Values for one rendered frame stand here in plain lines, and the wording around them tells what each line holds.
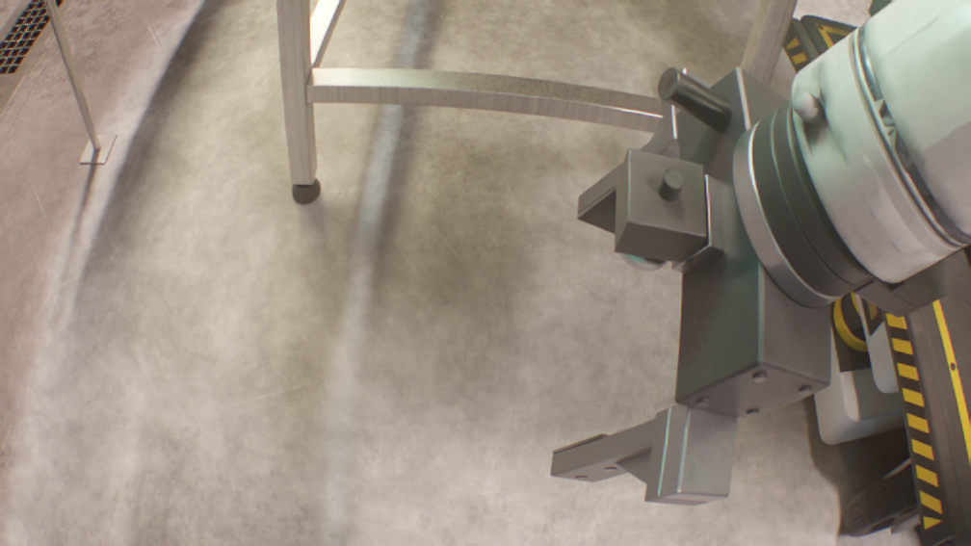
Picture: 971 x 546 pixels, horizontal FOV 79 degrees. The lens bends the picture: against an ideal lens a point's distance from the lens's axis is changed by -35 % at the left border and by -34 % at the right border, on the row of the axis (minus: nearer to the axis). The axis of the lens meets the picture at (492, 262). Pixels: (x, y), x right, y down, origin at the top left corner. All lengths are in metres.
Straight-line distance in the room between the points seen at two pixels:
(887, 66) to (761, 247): 0.09
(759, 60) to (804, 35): 0.14
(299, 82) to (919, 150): 0.75
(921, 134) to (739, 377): 0.12
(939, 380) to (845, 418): 0.21
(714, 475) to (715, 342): 0.06
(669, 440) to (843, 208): 0.12
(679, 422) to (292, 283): 0.73
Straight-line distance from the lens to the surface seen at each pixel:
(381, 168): 1.07
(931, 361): 0.73
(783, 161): 0.26
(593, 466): 0.36
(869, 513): 0.87
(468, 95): 0.87
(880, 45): 0.24
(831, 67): 0.25
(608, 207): 0.42
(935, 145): 0.22
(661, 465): 0.31
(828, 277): 0.27
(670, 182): 0.28
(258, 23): 1.34
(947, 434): 0.71
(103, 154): 1.22
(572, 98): 0.87
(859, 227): 0.24
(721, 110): 0.32
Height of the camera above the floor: 0.83
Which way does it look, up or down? 57 degrees down
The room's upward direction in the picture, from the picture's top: 8 degrees clockwise
